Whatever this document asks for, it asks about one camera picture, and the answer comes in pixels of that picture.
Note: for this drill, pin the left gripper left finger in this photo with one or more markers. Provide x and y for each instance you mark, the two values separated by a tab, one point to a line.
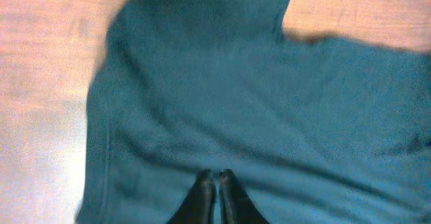
198	205

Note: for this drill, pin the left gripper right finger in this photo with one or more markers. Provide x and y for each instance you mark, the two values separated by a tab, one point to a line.
236	206

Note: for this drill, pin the dark teal t-shirt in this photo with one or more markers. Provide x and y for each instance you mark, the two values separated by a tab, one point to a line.
332	132

